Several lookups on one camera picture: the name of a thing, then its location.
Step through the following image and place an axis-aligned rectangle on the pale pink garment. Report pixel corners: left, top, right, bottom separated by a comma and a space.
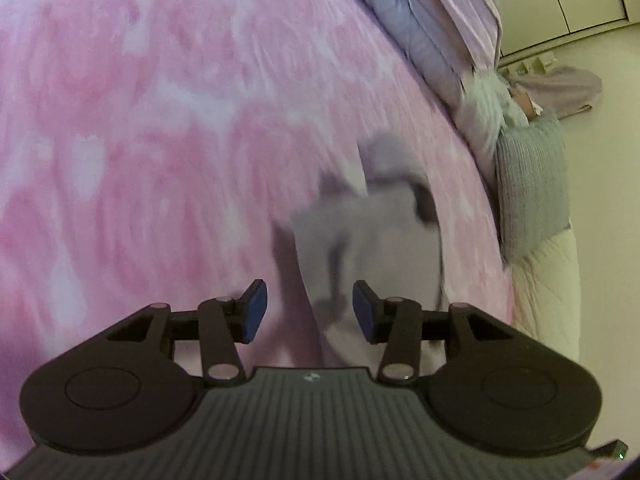
510, 67, 604, 122

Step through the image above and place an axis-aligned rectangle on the blue-grey ribbed quilt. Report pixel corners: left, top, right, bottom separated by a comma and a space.
320, 0, 483, 111

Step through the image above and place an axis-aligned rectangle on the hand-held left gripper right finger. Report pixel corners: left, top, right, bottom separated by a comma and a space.
351, 280, 521, 386

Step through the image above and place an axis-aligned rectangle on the pink floral blanket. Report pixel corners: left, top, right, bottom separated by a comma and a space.
0, 0, 516, 461

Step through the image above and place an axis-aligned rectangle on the grey knit pillow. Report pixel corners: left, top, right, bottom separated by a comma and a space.
495, 114, 572, 262

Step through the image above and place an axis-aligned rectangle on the light grey garment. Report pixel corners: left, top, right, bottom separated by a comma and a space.
290, 132, 448, 372

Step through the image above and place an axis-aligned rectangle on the lavender quilt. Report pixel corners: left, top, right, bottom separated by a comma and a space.
407, 0, 503, 70

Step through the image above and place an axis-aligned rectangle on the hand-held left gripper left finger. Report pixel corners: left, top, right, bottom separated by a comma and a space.
102, 279, 269, 387

